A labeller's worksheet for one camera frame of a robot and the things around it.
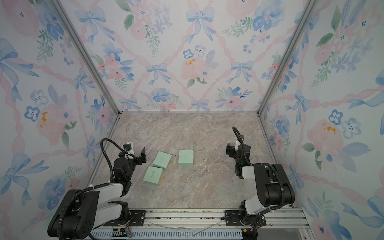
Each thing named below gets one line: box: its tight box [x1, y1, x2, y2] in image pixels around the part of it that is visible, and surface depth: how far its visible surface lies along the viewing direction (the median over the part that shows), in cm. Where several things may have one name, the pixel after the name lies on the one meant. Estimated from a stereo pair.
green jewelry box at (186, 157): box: [178, 150, 194, 166], surface depth 94 cm
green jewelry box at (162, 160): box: [152, 151, 173, 170], surface depth 94 cm
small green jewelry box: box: [142, 166, 164, 184], surface depth 87 cm
